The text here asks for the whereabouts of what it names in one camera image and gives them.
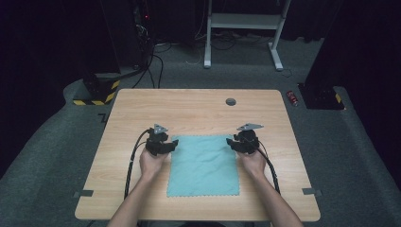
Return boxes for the white metal stand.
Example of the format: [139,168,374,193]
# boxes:
[202,0,292,72]

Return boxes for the light blue cloth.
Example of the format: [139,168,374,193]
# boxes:
[166,134,241,199]

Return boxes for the person's left hand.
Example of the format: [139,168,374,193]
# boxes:
[138,148,171,183]

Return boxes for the black curtain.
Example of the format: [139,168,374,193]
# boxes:
[0,0,121,187]
[304,0,401,181]

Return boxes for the right hand-held gripper black cable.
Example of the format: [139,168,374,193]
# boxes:
[256,138,282,195]

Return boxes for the grey tape strip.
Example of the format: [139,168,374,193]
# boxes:
[73,189,95,199]
[301,187,323,197]

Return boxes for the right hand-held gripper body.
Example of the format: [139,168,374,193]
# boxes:
[235,122,265,156]

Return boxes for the person's right hand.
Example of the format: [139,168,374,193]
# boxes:
[235,150,268,181]

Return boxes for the black floor cables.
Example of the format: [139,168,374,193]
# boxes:
[131,42,173,90]

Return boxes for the dark equipment rack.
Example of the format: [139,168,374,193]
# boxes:
[131,0,156,69]

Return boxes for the red can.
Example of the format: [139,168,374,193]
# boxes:
[286,90,300,107]

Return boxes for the black yellow striped stand base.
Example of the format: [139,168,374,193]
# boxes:
[72,71,122,107]

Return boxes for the left hand-held gripper black cable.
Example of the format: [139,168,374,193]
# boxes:
[124,128,153,201]

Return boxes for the hand-held gripper black cable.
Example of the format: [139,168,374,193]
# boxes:
[124,128,153,201]
[256,138,282,195]

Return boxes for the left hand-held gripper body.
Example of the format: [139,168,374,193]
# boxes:
[145,123,173,156]

